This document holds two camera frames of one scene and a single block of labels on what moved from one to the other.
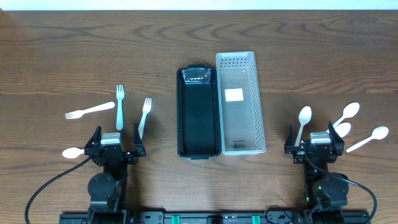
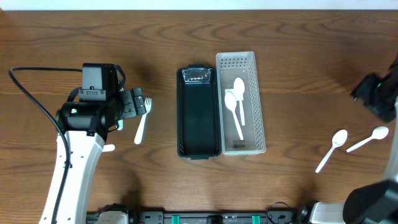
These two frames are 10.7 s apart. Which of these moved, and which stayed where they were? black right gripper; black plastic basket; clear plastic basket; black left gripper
Moved: black right gripper; black left gripper
Stayed: clear plastic basket; black plastic basket
